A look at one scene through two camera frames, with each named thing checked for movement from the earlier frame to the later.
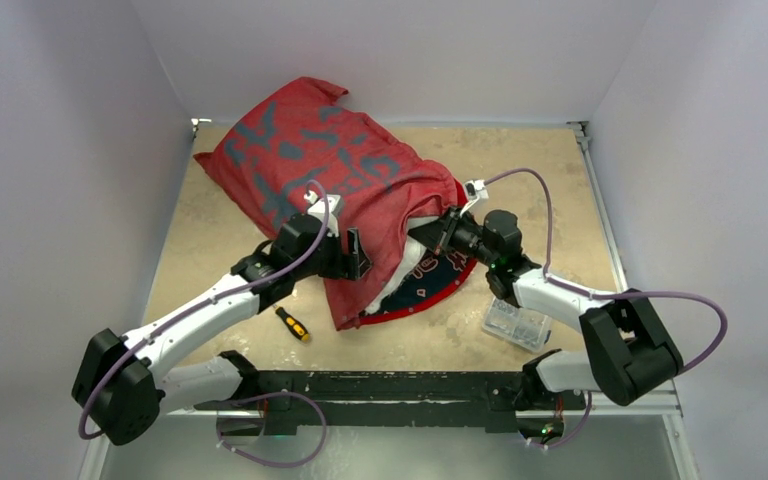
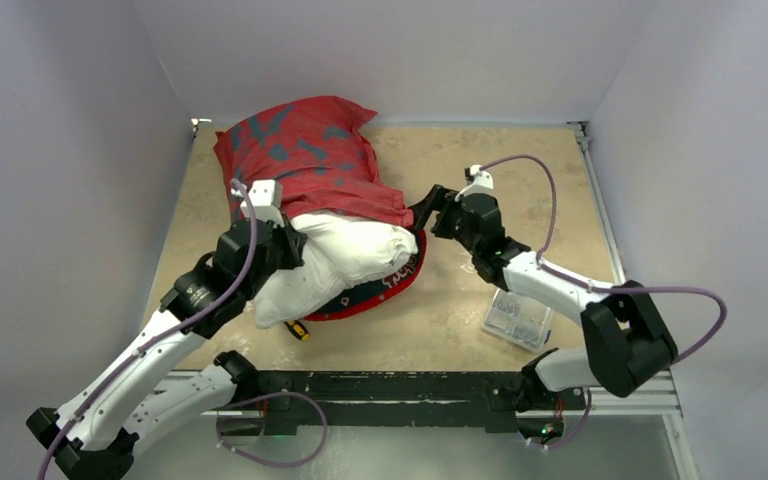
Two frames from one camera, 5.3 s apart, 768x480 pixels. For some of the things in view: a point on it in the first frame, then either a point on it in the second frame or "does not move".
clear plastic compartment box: x=525 y=329 does not move
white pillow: x=413 y=252 -> x=339 y=253
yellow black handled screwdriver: x=292 y=324 does not move
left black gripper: x=349 y=266 -> x=293 y=240
